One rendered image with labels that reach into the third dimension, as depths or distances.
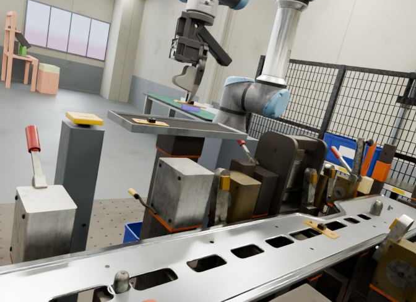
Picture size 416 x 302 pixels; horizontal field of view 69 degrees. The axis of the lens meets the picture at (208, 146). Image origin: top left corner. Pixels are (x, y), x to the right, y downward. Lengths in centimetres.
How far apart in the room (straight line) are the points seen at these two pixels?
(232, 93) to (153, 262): 83
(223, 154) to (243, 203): 46
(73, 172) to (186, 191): 24
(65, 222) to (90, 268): 8
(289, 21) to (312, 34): 370
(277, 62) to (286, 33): 10
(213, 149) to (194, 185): 59
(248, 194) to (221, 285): 29
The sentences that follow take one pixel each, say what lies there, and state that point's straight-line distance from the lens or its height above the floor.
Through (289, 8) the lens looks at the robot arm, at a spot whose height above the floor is 159.
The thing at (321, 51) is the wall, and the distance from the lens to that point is 469.
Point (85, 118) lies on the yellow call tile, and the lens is 67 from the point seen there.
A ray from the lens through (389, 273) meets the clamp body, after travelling 82.
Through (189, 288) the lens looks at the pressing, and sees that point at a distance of 48.
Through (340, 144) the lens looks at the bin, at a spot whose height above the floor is 113.
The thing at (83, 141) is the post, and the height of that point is 111.
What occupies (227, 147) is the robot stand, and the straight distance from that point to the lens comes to 117.
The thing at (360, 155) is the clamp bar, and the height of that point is 115.
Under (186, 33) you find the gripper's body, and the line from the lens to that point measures 79.
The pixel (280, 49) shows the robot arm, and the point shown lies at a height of 145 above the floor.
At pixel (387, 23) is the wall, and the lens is 434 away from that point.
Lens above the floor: 129
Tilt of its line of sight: 12 degrees down
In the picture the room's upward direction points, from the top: 13 degrees clockwise
